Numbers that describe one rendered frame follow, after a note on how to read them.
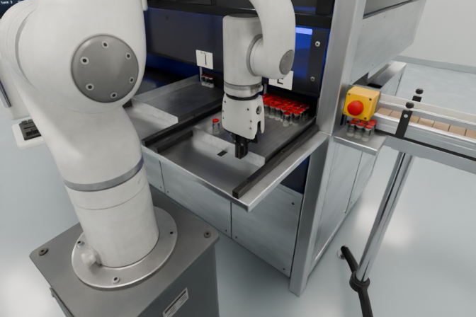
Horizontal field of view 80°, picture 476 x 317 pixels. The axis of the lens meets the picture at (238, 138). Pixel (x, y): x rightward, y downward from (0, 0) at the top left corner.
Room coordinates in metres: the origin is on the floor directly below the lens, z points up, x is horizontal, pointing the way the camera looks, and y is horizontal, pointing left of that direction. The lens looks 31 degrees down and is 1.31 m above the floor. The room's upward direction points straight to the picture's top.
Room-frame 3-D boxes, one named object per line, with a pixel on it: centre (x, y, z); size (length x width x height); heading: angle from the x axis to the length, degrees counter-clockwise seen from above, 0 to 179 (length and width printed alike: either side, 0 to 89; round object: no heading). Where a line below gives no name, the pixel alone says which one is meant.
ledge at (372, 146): (0.75, -0.39, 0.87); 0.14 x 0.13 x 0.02; 141
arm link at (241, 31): (0.60, -0.01, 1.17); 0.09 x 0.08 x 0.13; 47
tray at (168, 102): (1.01, 0.19, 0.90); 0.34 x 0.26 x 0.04; 141
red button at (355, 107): (0.70, -0.32, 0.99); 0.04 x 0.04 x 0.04; 51
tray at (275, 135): (0.79, -0.07, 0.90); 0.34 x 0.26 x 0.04; 142
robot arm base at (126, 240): (0.36, 0.21, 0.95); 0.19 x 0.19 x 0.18
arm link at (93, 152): (0.39, 0.24, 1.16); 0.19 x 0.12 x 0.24; 47
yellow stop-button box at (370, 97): (0.73, -0.35, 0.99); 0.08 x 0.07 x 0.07; 141
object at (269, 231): (1.78, 0.20, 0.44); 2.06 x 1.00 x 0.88; 51
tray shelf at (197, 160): (0.85, 0.10, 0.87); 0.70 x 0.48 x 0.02; 51
